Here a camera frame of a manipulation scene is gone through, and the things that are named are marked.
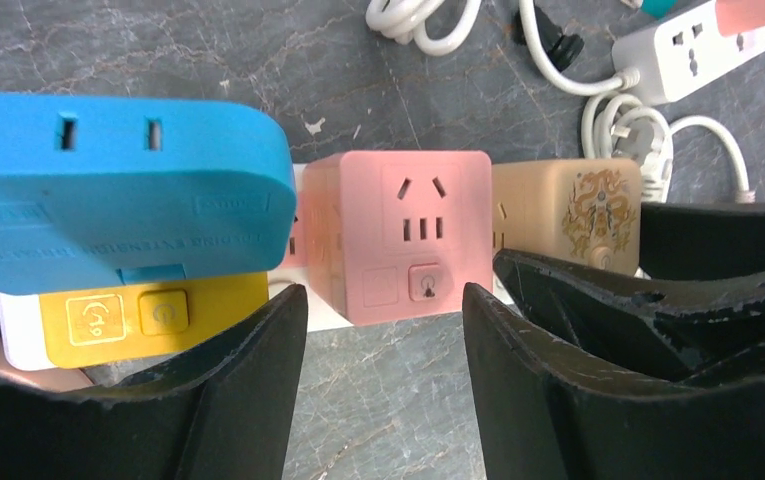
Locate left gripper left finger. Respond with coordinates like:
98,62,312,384
0,285,308,479

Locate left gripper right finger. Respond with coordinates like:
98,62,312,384
463,283,765,479

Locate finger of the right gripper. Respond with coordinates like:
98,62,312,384
639,202,765,281
493,250,765,385

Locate tan dragon cube socket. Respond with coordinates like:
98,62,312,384
492,158,642,276

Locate pink cube socket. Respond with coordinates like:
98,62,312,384
302,150,493,326

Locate light blue plug adapter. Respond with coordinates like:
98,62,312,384
0,93,298,295

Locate yellow cube socket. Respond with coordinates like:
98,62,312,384
39,272,269,368

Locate teal plug adapter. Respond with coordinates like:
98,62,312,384
636,0,676,19

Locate pink round socket base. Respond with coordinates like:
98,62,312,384
0,334,95,393

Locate small white power strip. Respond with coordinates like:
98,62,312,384
612,1,765,106

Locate pink charger on white strip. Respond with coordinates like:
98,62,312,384
714,0,765,36

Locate white cable bundle upper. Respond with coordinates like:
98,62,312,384
364,0,642,98

